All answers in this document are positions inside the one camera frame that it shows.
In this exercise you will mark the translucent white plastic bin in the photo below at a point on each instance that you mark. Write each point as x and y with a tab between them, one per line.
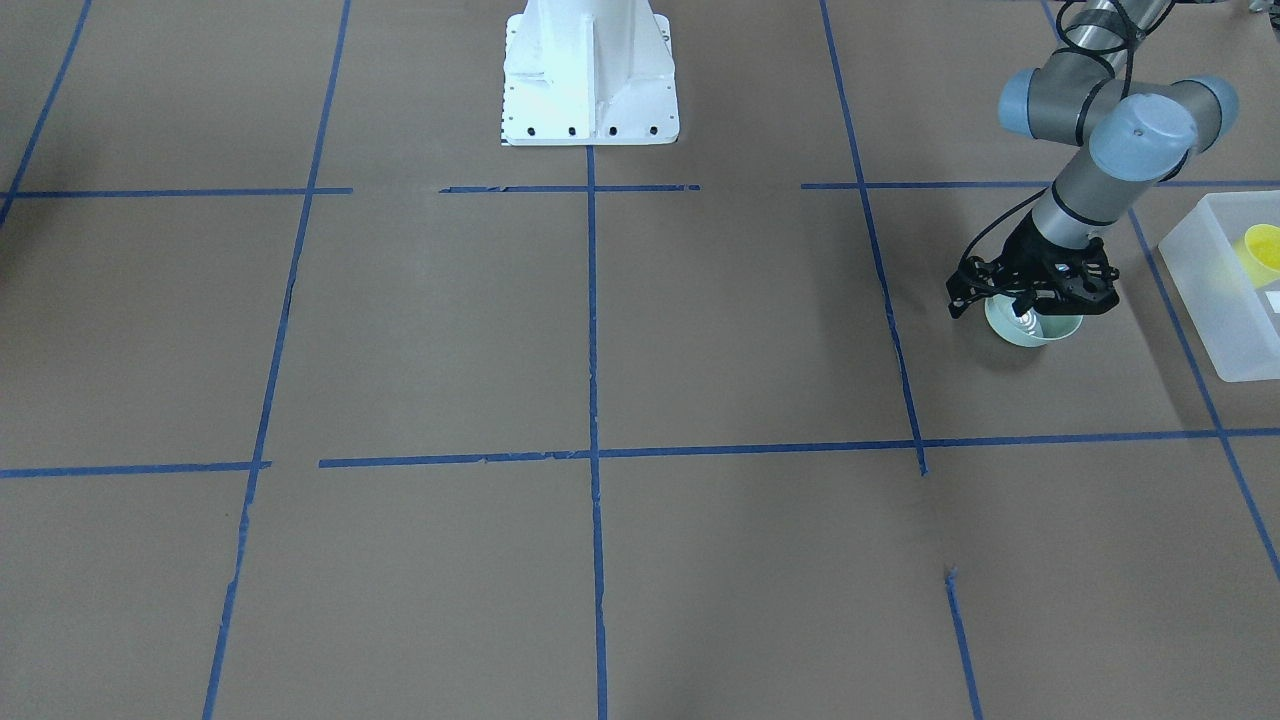
1235	319

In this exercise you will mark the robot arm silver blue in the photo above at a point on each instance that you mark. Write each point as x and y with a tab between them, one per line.
1128	136

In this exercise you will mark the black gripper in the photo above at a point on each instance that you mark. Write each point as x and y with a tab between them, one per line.
1026	249

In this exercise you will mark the white pedestal column base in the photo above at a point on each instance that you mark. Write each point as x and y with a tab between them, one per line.
589	73

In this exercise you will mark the mint green bowl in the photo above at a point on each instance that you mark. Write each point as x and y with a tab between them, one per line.
1030	329

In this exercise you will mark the yellow plastic cup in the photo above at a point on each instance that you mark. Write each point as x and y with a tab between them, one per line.
1258	251

